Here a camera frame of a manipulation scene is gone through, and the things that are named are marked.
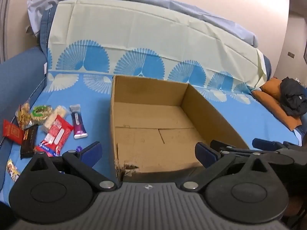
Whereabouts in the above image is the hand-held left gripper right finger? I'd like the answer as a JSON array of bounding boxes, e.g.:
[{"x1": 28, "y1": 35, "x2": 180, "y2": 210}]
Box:
[{"x1": 177, "y1": 142, "x2": 279, "y2": 192}]

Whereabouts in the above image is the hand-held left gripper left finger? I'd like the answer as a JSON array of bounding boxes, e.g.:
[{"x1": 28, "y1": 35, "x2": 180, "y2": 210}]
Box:
[{"x1": 23, "y1": 141, "x2": 118, "y2": 192}]

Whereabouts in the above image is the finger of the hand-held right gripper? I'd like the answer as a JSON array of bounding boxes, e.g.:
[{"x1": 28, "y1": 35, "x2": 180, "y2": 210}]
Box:
[
  {"x1": 252, "y1": 138, "x2": 286, "y2": 151},
  {"x1": 210, "y1": 140, "x2": 251, "y2": 154}
]

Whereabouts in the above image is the purple snack packet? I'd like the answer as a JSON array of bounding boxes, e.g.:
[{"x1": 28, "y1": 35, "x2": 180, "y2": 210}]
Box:
[{"x1": 69, "y1": 104, "x2": 88, "y2": 140}]

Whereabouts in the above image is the red and white snack packet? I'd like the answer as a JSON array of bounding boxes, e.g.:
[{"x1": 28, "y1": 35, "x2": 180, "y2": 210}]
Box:
[{"x1": 35, "y1": 114, "x2": 74, "y2": 158}]

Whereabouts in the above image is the white rice cracker packet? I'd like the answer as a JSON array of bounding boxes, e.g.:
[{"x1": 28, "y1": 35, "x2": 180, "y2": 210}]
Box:
[{"x1": 40, "y1": 105, "x2": 67, "y2": 133}]

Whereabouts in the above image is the brown cardboard box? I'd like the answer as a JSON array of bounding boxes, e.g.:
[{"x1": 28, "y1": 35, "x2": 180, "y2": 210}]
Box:
[{"x1": 110, "y1": 75, "x2": 250, "y2": 183}]

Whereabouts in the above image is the dark brown chocolate bar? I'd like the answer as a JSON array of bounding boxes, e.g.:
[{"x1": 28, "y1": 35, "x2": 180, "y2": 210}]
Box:
[{"x1": 20, "y1": 124, "x2": 39, "y2": 160}]

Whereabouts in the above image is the green label nut cluster packet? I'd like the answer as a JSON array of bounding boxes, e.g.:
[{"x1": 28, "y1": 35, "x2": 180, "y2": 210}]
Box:
[{"x1": 30, "y1": 104, "x2": 54, "y2": 125}]

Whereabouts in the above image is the clear packet of yellow crackers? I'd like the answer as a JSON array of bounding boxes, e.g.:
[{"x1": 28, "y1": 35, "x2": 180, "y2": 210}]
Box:
[{"x1": 15, "y1": 102, "x2": 33, "y2": 130}]

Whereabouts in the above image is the yellow snack packet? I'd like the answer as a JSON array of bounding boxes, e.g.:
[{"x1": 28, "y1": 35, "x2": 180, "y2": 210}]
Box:
[{"x1": 6, "y1": 159, "x2": 21, "y2": 183}]

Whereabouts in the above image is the small red snack packet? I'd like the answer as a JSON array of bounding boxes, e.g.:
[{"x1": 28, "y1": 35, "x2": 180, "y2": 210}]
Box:
[{"x1": 3, "y1": 119, "x2": 25, "y2": 145}]

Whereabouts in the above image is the orange cushion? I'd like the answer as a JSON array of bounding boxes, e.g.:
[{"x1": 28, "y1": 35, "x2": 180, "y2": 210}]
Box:
[
  {"x1": 250, "y1": 90, "x2": 303, "y2": 132},
  {"x1": 261, "y1": 77, "x2": 286, "y2": 101}
]

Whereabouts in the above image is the dark clothing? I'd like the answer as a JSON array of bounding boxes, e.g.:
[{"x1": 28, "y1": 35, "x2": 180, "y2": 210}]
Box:
[{"x1": 279, "y1": 76, "x2": 307, "y2": 117}]

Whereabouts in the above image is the brown paper bag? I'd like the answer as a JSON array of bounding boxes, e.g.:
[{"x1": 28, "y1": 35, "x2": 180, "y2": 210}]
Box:
[{"x1": 25, "y1": 26, "x2": 37, "y2": 38}]

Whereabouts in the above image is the cream and blue printed cloth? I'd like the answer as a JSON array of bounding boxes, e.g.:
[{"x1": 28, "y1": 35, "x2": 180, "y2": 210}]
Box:
[{"x1": 0, "y1": 0, "x2": 303, "y2": 206}]

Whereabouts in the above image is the light blue sheet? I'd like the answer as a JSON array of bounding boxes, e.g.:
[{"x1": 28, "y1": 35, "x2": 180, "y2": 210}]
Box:
[{"x1": 26, "y1": 0, "x2": 260, "y2": 49}]

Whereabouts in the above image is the grey curtain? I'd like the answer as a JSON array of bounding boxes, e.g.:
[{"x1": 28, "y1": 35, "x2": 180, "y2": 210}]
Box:
[{"x1": 0, "y1": 0, "x2": 15, "y2": 63}]

